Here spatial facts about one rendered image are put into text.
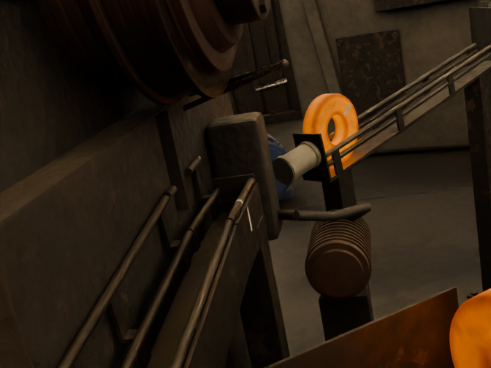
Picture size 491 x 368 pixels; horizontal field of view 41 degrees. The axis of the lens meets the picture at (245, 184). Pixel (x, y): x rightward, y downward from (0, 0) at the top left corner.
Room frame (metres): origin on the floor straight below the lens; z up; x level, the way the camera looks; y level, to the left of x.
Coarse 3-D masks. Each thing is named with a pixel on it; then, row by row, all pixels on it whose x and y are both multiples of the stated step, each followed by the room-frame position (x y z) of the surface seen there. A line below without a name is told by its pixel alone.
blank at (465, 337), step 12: (468, 300) 0.48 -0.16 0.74; (480, 300) 0.47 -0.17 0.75; (456, 312) 0.50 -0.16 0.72; (468, 312) 0.48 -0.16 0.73; (480, 312) 0.47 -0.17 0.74; (456, 324) 0.50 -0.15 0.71; (468, 324) 0.48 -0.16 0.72; (480, 324) 0.47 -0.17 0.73; (456, 336) 0.50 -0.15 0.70; (468, 336) 0.49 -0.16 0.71; (480, 336) 0.47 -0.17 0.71; (456, 348) 0.50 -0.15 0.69; (468, 348) 0.49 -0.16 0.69; (480, 348) 0.47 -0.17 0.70; (456, 360) 0.51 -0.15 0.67; (468, 360) 0.49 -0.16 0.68; (480, 360) 0.48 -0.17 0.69
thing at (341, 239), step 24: (312, 240) 1.24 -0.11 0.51; (336, 240) 1.17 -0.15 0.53; (360, 240) 1.20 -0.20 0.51; (312, 264) 1.18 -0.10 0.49; (336, 264) 1.15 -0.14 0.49; (360, 264) 1.14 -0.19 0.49; (336, 288) 1.15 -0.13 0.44; (360, 288) 1.16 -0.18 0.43; (336, 312) 1.19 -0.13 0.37; (360, 312) 1.18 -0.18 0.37; (336, 336) 1.19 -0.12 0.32
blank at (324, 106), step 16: (320, 96) 1.36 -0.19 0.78; (336, 96) 1.36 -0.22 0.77; (320, 112) 1.32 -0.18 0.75; (336, 112) 1.36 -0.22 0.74; (352, 112) 1.39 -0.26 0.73; (304, 128) 1.33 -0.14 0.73; (320, 128) 1.32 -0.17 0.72; (336, 128) 1.40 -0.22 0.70; (352, 128) 1.39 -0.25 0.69; (336, 144) 1.36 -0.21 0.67
